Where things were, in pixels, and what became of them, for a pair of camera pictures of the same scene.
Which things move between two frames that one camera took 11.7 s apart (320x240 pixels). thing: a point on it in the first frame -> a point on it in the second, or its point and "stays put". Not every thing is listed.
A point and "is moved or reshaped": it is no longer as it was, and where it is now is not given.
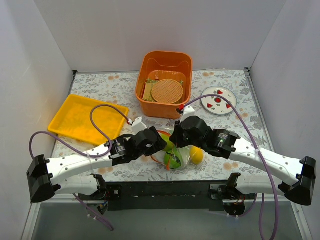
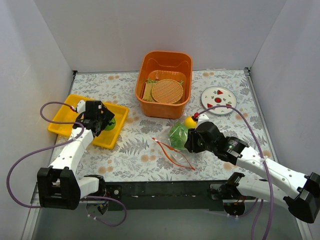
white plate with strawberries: (216, 105) stays put
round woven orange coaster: (167, 91) stays put
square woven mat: (147, 93) stays put
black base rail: (162, 195) stays put
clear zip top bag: (172, 157) is moved or reshaped
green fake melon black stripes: (174, 158) -> (109, 127)
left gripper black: (158, 139) -> (105, 120)
